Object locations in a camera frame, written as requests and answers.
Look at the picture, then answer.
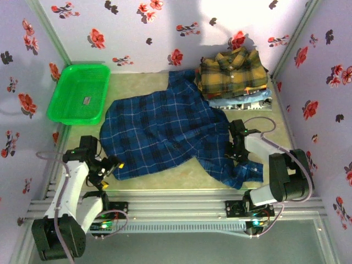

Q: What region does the blue plaid long sleeve shirt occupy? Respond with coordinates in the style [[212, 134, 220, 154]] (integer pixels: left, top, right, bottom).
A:
[[99, 69, 264, 190]]

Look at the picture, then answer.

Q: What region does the grey printed folded shirt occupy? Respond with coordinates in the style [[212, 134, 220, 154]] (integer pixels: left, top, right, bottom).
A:
[[217, 98, 273, 111]]

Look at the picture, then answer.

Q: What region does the light blue folded shirt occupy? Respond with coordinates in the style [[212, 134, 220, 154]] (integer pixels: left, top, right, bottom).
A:
[[207, 89, 273, 107]]

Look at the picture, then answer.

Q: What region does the dark folded shirt orange print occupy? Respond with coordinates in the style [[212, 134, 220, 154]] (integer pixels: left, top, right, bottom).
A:
[[202, 86, 267, 100]]

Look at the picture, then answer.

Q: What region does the yellow plaid folded shirt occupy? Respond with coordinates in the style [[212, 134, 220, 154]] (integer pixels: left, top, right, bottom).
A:
[[196, 46, 269, 96]]

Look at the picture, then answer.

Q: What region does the green plastic basket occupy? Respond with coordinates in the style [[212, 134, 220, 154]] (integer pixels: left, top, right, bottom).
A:
[[46, 64, 111, 126]]

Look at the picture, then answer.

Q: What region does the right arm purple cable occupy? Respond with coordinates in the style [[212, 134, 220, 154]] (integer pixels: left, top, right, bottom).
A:
[[243, 117, 315, 238]]

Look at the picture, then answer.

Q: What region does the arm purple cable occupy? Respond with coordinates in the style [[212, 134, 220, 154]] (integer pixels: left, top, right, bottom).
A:
[[35, 150, 129, 264], [243, 117, 315, 238]]

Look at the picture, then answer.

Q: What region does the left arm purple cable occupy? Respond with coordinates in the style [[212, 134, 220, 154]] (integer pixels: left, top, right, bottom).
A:
[[35, 150, 129, 264]]

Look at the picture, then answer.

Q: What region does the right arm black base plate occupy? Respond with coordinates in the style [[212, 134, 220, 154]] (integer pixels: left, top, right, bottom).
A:
[[224, 200, 275, 218]]

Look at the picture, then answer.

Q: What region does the aluminium rail base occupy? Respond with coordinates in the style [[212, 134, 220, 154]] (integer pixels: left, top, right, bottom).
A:
[[26, 188, 329, 221]]

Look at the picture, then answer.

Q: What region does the grey slotted cable duct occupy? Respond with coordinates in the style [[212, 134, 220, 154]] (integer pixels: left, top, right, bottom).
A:
[[38, 221, 246, 234]]

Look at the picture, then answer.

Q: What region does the aluminium corner post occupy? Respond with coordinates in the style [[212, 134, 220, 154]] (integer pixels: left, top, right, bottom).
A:
[[26, 0, 73, 67], [271, 0, 322, 79]]

